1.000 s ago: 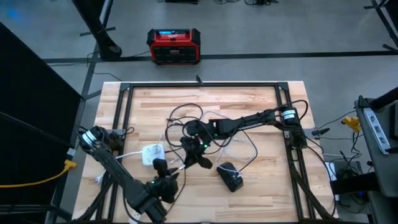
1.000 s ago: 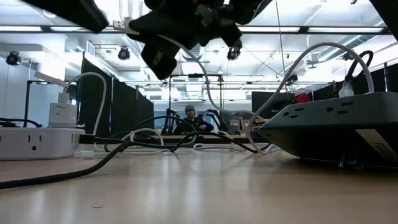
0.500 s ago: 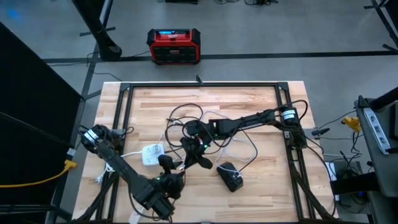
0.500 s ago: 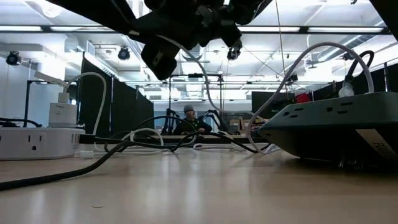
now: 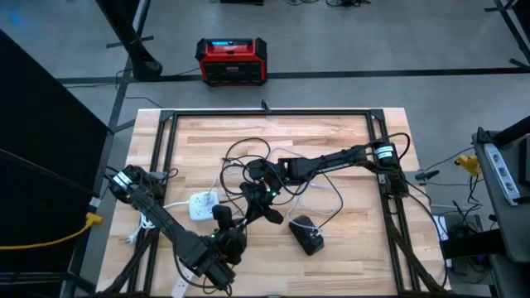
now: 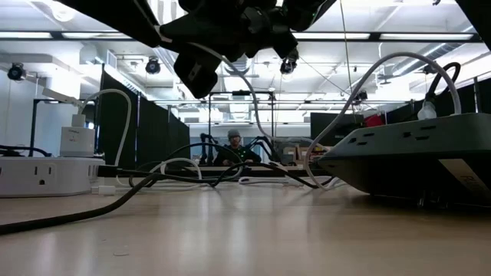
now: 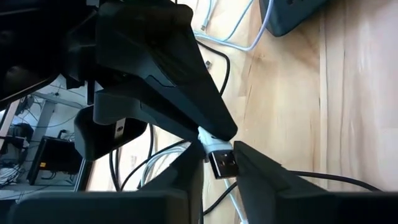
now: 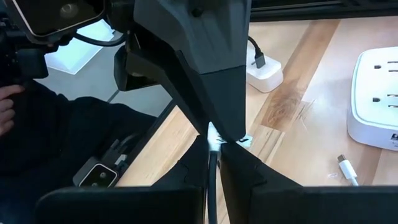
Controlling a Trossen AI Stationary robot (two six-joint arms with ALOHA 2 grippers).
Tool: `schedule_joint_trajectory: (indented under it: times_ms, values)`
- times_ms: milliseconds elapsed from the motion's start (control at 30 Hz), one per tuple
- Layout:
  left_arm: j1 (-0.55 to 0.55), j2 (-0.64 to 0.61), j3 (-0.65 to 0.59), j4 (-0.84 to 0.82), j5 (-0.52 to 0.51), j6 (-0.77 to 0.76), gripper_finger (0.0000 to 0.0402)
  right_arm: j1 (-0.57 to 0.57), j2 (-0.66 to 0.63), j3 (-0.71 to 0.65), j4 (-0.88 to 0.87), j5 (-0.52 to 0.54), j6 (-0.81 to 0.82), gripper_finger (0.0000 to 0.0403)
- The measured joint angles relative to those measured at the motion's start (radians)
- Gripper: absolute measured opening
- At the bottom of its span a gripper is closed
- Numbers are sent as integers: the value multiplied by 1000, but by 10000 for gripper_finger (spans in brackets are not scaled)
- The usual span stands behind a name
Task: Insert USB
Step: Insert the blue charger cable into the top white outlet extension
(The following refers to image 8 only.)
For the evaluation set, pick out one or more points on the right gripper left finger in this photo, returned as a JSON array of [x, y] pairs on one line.
[[124, 205]]

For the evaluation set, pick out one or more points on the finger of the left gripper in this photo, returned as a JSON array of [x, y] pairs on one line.
[[133, 71], [211, 46]]

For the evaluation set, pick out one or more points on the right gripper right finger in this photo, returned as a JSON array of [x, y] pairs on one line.
[[295, 205]]

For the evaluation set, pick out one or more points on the white USB charging hub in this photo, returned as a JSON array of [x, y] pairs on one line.
[[373, 118]]

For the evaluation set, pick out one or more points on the flat white charger block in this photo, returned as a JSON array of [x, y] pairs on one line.
[[267, 79]]

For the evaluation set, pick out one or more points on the person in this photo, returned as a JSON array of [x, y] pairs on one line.
[[62, 130]]

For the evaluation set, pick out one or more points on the person's hand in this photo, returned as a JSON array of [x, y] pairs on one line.
[[6, 109]]

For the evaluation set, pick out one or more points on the black table-level camera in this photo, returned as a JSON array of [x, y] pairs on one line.
[[98, 175]]

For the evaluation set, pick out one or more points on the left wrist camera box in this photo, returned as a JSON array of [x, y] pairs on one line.
[[56, 15]]

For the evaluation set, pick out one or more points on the black aluminium table frame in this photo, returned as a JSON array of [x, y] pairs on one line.
[[311, 11]]

